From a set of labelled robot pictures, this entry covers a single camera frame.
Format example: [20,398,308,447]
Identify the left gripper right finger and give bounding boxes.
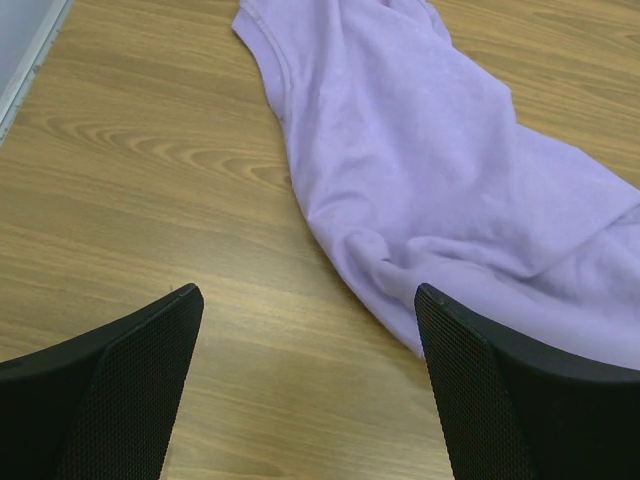
[414,284,639,479]

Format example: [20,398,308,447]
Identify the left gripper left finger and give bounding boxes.
[1,284,204,480]

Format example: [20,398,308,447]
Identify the purple t shirt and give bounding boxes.
[232,1,639,368]

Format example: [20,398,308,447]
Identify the aluminium frame rail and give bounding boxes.
[0,0,74,143]

